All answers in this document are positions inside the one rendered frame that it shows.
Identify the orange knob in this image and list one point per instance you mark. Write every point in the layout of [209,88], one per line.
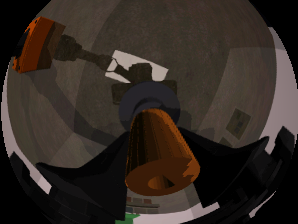
[159,160]

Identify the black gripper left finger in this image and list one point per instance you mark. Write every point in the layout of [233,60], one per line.
[101,181]

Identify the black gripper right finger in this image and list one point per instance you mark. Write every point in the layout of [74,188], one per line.
[220,165]

